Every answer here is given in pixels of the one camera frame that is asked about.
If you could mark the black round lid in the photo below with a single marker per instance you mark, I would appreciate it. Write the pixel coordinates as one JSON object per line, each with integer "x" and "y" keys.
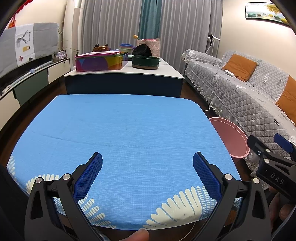
{"x": 142, "y": 49}

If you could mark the small grey ornament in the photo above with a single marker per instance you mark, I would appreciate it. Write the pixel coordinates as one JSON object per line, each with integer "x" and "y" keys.
{"x": 55, "y": 59}

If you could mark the white power strip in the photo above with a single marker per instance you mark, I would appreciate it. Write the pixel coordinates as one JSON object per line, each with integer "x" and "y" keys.
{"x": 229, "y": 72}

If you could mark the white television cabinet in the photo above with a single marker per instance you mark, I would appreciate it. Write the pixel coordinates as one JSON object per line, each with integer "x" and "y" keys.
{"x": 57, "y": 68}

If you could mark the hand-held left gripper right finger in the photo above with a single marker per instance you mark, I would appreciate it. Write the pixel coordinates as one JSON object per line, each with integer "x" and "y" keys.
{"x": 207, "y": 178}

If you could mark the dark green round container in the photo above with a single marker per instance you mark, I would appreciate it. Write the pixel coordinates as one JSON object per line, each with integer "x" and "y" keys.
{"x": 145, "y": 61}

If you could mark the grey television dust cover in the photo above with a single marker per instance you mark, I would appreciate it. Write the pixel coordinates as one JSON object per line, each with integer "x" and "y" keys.
{"x": 41, "y": 37}

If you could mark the white floor stand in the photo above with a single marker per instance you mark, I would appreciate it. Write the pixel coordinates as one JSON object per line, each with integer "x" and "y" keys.
{"x": 211, "y": 38}

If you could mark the brown teapot ornament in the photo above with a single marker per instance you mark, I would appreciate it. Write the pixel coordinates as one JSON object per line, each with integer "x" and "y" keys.
{"x": 100, "y": 48}

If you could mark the colourful tin box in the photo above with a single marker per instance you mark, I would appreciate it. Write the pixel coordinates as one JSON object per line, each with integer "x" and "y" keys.
{"x": 99, "y": 62}

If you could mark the pink plastic bin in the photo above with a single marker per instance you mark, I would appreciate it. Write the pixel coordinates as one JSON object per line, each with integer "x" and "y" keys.
{"x": 231, "y": 139}

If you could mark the teal curtain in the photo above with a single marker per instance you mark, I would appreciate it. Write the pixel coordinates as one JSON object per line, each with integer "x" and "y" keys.
{"x": 150, "y": 20}

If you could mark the grey curtain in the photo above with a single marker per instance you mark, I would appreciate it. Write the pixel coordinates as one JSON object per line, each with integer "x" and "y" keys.
{"x": 189, "y": 27}
{"x": 108, "y": 23}

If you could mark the small photo frame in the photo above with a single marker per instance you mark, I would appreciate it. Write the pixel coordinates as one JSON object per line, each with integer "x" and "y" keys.
{"x": 62, "y": 54}

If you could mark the person's right hand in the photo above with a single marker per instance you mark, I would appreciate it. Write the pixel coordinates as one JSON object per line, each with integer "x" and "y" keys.
{"x": 284, "y": 210}

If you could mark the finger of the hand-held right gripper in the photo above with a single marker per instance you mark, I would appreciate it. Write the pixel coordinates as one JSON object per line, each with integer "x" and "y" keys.
{"x": 283, "y": 142}
{"x": 255, "y": 144}

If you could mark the white and blue stick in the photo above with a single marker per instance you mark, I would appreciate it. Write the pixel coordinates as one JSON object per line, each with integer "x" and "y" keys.
{"x": 37, "y": 68}

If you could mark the black television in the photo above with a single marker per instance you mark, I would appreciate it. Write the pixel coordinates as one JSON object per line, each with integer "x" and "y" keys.
{"x": 20, "y": 69}

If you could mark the grey quilted sofa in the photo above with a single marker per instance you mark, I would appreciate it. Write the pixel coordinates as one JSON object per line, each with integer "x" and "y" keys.
{"x": 231, "y": 92}

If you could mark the pink woven basket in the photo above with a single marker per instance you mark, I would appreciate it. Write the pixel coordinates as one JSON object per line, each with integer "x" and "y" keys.
{"x": 155, "y": 47}

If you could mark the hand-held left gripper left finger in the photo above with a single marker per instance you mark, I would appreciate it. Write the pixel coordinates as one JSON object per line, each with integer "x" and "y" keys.
{"x": 89, "y": 178}

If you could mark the white standing air conditioner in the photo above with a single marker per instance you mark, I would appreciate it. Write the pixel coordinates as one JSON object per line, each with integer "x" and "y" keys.
{"x": 72, "y": 30}

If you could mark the orange cushion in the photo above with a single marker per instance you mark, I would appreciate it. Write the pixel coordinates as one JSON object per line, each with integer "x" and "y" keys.
{"x": 240, "y": 67}
{"x": 289, "y": 99}

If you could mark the framed wall picture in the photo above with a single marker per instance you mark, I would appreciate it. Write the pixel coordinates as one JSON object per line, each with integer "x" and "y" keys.
{"x": 263, "y": 11}

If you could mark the blue patterned tablecloth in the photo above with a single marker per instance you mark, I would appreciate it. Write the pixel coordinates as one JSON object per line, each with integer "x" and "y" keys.
{"x": 129, "y": 139}

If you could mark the red hanging ornament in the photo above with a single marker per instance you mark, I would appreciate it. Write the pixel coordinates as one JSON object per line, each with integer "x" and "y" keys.
{"x": 12, "y": 22}

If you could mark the white top coffee table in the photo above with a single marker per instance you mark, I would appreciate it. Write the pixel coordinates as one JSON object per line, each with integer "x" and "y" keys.
{"x": 127, "y": 84}

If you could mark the stack of colourful bowls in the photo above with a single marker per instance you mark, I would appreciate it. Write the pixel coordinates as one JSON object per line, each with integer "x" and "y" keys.
{"x": 126, "y": 47}

